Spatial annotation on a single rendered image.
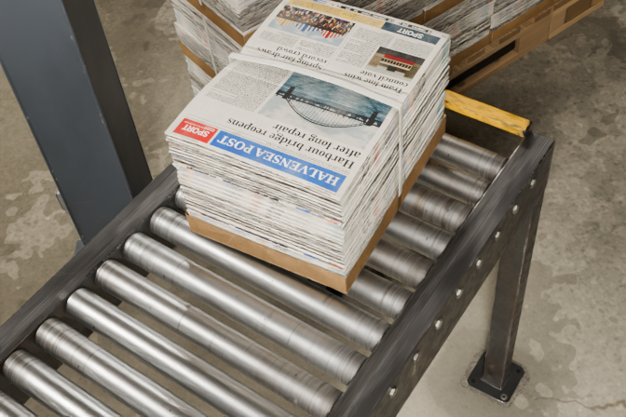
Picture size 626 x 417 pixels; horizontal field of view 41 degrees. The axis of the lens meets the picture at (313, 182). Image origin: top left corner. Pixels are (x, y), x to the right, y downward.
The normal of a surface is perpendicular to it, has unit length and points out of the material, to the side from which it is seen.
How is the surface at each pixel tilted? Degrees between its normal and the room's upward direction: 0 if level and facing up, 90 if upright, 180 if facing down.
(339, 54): 1
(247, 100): 4
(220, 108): 1
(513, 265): 90
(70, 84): 90
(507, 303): 90
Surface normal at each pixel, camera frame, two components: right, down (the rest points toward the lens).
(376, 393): -0.07, -0.67
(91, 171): 0.01, 0.74
